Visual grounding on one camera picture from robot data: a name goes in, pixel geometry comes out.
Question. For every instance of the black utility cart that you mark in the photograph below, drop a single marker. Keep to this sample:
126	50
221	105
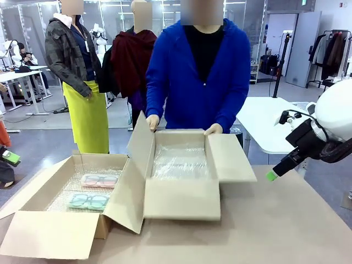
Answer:
330	83

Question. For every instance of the person in blue hoodie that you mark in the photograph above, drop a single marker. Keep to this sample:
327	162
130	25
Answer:
198	96

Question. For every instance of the clothes rack with coats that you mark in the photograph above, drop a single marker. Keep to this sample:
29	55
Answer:
332	52

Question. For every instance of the person's left forearm blue sleeve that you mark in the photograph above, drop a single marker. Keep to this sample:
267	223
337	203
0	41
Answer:
233	110

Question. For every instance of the white table with rounded corners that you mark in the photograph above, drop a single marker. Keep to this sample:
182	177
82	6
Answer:
264	121

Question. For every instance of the seated person with dark hair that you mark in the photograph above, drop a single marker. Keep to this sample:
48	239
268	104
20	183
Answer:
27	57

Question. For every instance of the mannequin camouflage jacket yellow skirt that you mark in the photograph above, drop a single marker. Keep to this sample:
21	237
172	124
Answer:
68	60

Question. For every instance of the person's right forearm blue sleeve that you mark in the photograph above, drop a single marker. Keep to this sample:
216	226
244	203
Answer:
155	99

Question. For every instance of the bubble wrap sheet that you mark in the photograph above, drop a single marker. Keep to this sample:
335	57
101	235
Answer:
59	196
178	165

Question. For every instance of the person's left hand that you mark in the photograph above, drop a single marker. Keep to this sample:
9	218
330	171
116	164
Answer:
214	129

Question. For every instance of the orange garment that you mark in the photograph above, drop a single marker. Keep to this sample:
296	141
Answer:
4	134

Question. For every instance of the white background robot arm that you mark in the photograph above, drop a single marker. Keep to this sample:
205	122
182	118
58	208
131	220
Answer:
100	41
15	50

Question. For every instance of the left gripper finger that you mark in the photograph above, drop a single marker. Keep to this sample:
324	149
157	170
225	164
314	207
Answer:
12	156
11	162

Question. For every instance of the pink glasses case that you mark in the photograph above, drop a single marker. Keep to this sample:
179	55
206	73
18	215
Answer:
99	181

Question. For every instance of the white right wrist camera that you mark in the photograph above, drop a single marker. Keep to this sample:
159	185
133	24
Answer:
283	118

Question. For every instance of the black tripod stand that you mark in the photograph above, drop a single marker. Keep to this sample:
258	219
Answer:
281	68

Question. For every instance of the leg in dark trousers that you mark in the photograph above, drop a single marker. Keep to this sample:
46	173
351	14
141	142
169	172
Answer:
5	173

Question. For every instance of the black bag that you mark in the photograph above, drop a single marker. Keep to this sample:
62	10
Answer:
105	77

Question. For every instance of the mannequin with maroon garment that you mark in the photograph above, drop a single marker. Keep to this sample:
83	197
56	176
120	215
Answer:
132	63

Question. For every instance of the mint green glasses case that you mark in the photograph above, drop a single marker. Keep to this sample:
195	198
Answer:
88	202

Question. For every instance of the black stool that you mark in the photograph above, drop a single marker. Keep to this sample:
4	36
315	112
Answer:
238	137

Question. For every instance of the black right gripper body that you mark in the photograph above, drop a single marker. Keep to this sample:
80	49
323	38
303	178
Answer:
302	136

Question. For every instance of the person's right hand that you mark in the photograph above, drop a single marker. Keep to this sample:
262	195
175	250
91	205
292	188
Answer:
153	122

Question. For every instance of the wooden shoe rack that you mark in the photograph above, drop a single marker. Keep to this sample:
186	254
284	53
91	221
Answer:
254	74

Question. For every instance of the cardboard box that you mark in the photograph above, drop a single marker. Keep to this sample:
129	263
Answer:
55	236
181	200

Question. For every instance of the grey open door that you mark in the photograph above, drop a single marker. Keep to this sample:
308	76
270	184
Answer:
305	49

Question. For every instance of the black equipment cases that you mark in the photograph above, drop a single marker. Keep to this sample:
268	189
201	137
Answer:
268	64

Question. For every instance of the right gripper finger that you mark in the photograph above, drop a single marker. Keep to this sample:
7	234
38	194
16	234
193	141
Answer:
290	167
281	163

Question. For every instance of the white desk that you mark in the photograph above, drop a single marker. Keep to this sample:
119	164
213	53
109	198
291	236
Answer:
16	75

